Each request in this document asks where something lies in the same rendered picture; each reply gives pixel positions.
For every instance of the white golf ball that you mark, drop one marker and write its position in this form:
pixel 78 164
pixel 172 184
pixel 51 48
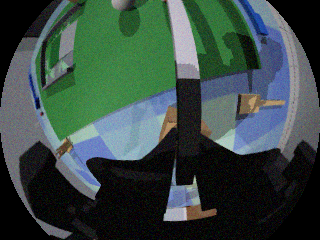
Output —
pixel 120 5

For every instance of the green flat mat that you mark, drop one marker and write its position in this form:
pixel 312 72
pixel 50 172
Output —
pixel 120 57

